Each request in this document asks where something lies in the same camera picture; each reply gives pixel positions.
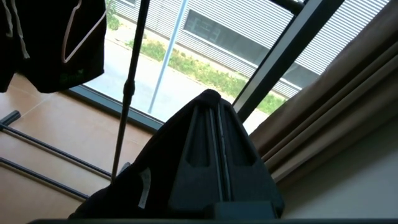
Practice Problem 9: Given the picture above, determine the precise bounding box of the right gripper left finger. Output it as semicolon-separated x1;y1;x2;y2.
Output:
169;105;224;214

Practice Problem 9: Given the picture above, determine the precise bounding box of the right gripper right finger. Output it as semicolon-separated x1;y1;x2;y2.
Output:
216;102;286;218

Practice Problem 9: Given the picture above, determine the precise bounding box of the black garment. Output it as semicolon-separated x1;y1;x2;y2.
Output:
68;88;225;219

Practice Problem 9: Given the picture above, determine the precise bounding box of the black clothes rack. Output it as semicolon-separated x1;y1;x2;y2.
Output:
0;0;308;200

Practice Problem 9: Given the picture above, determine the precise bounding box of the brown curtain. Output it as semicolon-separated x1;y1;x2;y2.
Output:
248;0;398;188

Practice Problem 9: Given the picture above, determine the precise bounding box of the window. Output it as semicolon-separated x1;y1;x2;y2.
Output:
62;0;390;135

